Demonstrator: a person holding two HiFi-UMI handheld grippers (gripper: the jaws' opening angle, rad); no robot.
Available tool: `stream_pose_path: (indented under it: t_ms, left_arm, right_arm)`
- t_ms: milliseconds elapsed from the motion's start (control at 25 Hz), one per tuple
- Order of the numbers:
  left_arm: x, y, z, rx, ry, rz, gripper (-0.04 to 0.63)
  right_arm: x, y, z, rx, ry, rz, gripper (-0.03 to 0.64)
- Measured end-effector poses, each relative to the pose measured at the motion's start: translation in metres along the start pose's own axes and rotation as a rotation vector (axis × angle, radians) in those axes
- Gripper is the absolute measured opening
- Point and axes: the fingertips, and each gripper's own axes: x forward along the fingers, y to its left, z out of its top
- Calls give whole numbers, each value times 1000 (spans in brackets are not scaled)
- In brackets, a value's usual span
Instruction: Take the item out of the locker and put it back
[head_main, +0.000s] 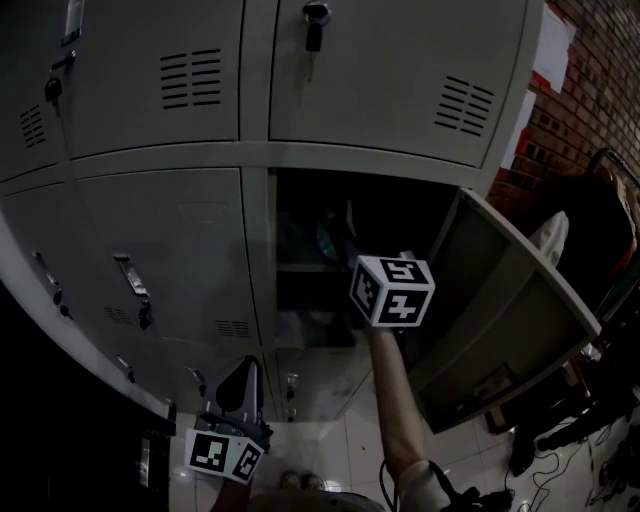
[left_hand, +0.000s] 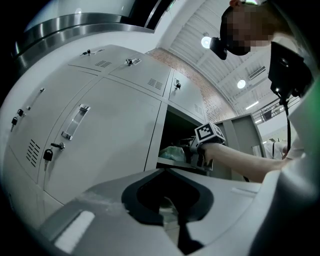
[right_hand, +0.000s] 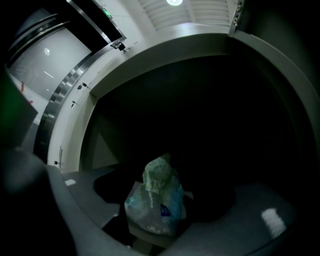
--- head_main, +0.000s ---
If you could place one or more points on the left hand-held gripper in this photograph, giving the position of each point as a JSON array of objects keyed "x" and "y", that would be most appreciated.
[{"x": 210, "y": 452}]

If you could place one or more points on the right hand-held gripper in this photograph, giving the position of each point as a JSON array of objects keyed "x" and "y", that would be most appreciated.
[{"x": 395, "y": 295}]

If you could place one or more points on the grey metal locker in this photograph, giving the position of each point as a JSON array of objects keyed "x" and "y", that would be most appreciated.
[{"x": 150, "y": 210}]

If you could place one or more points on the person's left forearm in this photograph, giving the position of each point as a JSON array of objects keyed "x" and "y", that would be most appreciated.
[{"x": 231, "y": 497}]

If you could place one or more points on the person's right forearm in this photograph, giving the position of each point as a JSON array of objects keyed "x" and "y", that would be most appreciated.
[{"x": 397, "y": 400}]

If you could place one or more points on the black locker key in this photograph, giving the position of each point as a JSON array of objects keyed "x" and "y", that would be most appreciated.
[
  {"x": 63, "y": 310},
  {"x": 201, "y": 386},
  {"x": 144, "y": 316},
  {"x": 313, "y": 36},
  {"x": 130, "y": 374},
  {"x": 53, "y": 90}
]

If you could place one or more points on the silver locker key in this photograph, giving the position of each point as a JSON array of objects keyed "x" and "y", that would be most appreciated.
[{"x": 290, "y": 387}]

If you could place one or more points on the locker door label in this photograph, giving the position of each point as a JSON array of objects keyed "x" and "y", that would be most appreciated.
[{"x": 72, "y": 20}]

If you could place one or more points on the person's shoes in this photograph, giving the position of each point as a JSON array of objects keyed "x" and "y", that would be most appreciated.
[{"x": 301, "y": 481}]

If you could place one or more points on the white cloth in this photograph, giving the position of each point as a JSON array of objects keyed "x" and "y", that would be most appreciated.
[{"x": 552, "y": 240}]

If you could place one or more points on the person's white sleeve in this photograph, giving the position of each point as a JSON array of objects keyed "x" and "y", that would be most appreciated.
[{"x": 422, "y": 487}]

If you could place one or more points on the white paper sheet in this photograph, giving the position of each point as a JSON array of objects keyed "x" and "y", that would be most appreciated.
[{"x": 552, "y": 47}]

